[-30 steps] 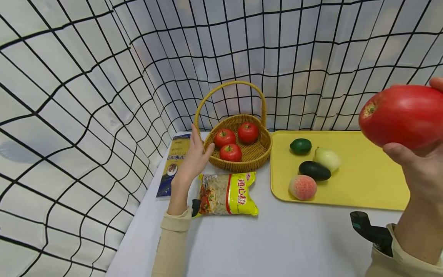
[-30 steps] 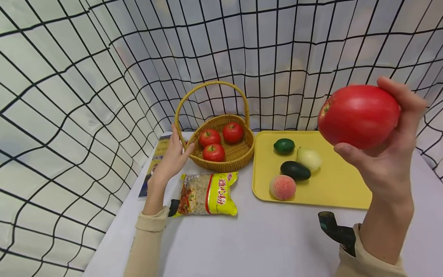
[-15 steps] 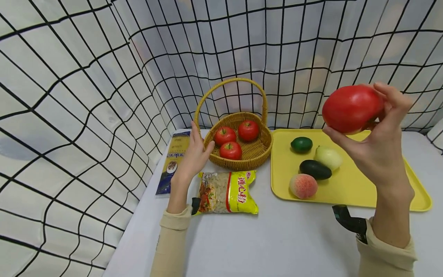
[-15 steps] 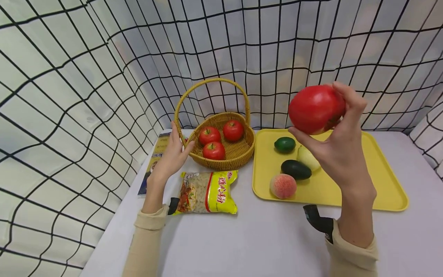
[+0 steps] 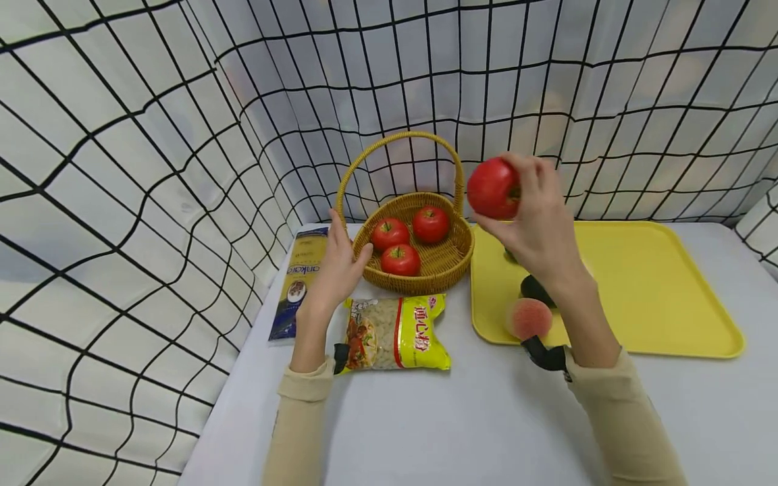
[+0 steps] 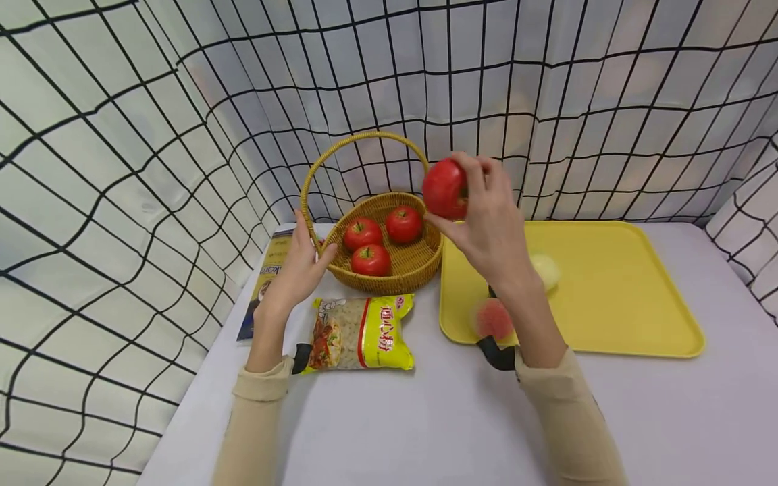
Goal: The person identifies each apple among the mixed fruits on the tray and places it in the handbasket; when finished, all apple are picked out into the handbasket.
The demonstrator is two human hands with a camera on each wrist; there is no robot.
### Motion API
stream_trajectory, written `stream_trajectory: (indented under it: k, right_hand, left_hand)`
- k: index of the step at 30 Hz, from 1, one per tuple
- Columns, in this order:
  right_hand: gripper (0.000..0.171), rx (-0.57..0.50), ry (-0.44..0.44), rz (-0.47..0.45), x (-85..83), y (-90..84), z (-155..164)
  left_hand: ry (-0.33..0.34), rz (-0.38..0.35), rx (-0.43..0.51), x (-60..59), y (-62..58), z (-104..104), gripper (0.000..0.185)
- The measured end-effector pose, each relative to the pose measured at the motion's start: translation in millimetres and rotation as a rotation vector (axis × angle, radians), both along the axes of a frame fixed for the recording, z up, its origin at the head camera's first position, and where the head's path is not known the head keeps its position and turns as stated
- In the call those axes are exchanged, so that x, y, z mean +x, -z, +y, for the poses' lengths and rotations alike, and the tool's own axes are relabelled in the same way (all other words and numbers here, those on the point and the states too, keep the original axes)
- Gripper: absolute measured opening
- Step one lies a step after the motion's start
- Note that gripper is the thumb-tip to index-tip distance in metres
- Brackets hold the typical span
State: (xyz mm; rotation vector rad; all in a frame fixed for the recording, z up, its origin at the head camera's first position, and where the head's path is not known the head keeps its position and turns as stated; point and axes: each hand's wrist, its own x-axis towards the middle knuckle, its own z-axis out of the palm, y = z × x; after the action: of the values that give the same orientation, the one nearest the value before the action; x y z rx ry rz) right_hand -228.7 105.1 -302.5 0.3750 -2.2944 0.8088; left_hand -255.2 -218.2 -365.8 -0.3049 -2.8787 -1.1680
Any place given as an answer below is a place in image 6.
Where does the pink peach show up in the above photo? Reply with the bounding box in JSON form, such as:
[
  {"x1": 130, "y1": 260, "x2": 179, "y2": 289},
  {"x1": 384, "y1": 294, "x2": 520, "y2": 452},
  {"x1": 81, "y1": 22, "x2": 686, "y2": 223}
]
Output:
[{"x1": 471, "y1": 298, "x2": 517, "y2": 342}]

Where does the pale white onion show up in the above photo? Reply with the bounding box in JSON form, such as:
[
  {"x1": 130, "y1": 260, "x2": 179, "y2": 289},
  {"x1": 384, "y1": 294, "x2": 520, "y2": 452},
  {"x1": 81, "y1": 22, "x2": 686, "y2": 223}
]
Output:
[{"x1": 529, "y1": 253, "x2": 562, "y2": 292}]

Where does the person's right hand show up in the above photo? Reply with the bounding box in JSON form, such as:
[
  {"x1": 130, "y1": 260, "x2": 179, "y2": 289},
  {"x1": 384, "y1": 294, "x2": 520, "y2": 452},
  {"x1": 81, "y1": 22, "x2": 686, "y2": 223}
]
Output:
[{"x1": 425, "y1": 152, "x2": 536, "y2": 292}]

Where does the yellow pasta packet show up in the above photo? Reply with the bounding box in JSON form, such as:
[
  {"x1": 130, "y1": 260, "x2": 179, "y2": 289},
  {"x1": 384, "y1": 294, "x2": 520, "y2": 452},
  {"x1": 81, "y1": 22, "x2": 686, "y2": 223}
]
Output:
[{"x1": 307, "y1": 294, "x2": 417, "y2": 374}]

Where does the person's left forearm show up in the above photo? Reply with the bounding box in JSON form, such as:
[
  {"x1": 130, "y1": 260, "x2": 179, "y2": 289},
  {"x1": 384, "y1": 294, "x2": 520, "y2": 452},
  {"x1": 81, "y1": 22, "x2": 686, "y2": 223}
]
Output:
[{"x1": 211, "y1": 304, "x2": 297, "y2": 486}]

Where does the woven basket with handle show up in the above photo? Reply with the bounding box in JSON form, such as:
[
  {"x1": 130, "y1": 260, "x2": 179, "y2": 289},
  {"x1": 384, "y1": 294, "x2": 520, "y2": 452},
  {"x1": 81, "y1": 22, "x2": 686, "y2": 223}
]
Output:
[{"x1": 299, "y1": 131, "x2": 444, "y2": 296}]

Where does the yellow plastic tray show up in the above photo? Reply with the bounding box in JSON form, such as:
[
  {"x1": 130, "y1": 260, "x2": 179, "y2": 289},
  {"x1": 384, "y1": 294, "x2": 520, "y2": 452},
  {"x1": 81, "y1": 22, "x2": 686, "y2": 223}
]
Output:
[{"x1": 438, "y1": 220, "x2": 706, "y2": 359}]

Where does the person's right forearm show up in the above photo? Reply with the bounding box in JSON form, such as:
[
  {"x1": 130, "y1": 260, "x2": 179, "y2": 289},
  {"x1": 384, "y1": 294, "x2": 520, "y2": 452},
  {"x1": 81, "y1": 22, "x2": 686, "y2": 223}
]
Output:
[{"x1": 490, "y1": 275, "x2": 630, "y2": 486}]

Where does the red tomato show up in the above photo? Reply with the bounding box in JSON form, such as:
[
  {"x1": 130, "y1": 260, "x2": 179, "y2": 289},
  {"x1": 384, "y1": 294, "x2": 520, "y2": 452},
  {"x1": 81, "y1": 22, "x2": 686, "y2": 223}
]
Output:
[
  {"x1": 421, "y1": 158, "x2": 470, "y2": 221},
  {"x1": 351, "y1": 244, "x2": 392, "y2": 277},
  {"x1": 343, "y1": 217, "x2": 384, "y2": 252},
  {"x1": 385, "y1": 206, "x2": 424, "y2": 244}
]

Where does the blue and yellow packet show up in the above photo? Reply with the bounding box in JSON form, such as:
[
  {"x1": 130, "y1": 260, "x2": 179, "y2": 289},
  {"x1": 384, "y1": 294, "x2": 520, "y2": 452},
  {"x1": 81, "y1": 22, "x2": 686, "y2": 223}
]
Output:
[{"x1": 236, "y1": 226, "x2": 300, "y2": 342}]

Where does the person's left hand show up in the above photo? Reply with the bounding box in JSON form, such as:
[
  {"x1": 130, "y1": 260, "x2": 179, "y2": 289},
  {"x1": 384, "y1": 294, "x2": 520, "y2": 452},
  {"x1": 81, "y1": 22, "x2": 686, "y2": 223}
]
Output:
[{"x1": 260, "y1": 209, "x2": 339, "y2": 318}]

